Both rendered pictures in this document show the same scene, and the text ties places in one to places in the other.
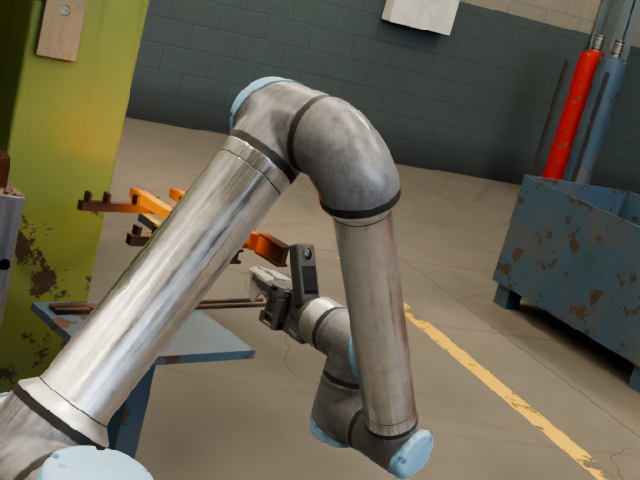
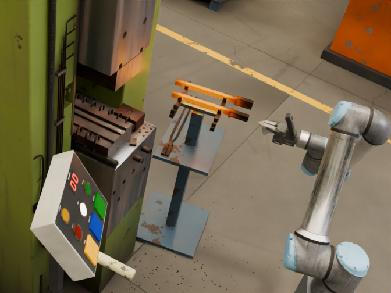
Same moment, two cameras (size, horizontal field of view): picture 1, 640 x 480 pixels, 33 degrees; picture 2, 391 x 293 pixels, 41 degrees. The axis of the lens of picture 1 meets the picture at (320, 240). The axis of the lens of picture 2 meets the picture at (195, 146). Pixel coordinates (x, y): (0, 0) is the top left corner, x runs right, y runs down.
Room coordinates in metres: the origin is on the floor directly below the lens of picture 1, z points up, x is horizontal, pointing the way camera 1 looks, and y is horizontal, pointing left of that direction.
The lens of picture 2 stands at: (0.52, 1.71, 2.42)
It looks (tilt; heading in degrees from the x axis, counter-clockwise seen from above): 39 degrees down; 320
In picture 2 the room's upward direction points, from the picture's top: 14 degrees clockwise
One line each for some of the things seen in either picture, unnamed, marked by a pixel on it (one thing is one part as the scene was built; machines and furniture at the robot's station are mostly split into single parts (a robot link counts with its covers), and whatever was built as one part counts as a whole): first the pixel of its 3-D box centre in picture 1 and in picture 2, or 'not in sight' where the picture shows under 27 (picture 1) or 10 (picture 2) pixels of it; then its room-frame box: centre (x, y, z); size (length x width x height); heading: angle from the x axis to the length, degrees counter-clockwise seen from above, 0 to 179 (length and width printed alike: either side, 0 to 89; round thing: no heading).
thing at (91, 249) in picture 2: not in sight; (90, 250); (1.51, 1.21, 1.01); 0.07 x 0.05 x 0.07; 149
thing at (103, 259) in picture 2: not in sight; (88, 252); (1.77, 1.09, 0.62); 0.44 x 0.05 x 0.05; 34
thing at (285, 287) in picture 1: (294, 309); (285, 135); (1.88, 0.01, 0.91); 0.12 x 0.08 x 0.09; 43
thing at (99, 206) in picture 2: not in sight; (98, 206); (1.68, 1.11, 1.01); 0.07 x 0.05 x 0.07; 149
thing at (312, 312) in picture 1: (325, 323); (301, 138); (1.82, -0.05, 0.92); 0.10 x 0.05 x 0.09; 133
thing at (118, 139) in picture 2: not in sight; (79, 121); (2.21, 0.97, 0.96); 0.42 x 0.20 x 0.09; 34
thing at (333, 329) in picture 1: (353, 345); (318, 145); (1.75, -0.10, 0.91); 0.12 x 0.09 x 0.10; 43
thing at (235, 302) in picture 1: (168, 305); (180, 122); (2.36, 0.31, 0.68); 0.60 x 0.04 x 0.01; 134
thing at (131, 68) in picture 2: not in sight; (84, 51); (2.21, 0.97, 1.32); 0.42 x 0.20 x 0.10; 34
